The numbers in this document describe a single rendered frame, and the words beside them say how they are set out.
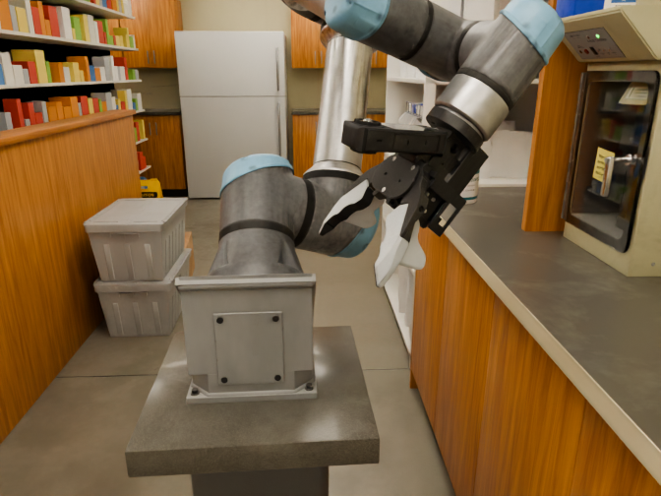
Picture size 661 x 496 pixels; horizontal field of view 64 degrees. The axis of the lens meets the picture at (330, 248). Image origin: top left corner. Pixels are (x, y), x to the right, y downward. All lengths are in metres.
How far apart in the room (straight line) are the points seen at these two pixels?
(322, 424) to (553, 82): 1.17
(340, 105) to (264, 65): 5.07
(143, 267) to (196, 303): 2.23
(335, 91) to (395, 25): 0.32
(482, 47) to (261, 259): 0.38
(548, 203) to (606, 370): 0.80
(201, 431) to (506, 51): 0.59
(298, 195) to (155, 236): 2.07
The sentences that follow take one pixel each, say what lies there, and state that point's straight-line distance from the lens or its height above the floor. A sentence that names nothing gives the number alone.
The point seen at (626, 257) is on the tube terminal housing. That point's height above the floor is 0.98.
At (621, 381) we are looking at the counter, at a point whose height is 0.94.
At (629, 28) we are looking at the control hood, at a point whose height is 1.47.
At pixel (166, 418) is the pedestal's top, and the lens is 0.78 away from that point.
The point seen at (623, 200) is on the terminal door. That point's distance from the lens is 1.38.
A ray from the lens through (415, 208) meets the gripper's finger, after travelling 0.56.
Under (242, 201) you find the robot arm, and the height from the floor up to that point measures 1.20.
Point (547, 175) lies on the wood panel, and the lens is 1.64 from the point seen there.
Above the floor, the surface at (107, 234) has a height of 0.60.
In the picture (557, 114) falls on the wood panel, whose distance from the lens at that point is 1.62.
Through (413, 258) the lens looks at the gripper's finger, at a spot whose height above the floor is 1.19.
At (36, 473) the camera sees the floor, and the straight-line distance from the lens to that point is 2.34.
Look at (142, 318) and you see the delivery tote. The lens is 3.07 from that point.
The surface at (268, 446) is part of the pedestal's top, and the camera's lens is 0.71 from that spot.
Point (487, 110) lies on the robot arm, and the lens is 0.61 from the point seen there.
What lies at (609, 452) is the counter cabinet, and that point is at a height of 0.83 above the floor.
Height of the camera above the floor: 1.38
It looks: 18 degrees down
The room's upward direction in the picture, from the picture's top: straight up
